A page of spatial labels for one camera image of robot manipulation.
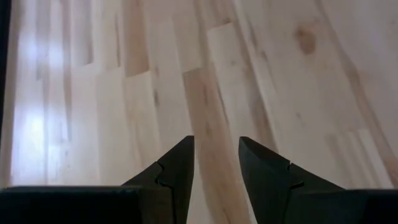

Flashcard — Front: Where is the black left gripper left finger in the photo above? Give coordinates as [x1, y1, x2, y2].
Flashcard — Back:
[0, 135, 195, 224]

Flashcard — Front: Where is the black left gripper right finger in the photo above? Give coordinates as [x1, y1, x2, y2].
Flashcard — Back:
[238, 136, 398, 224]

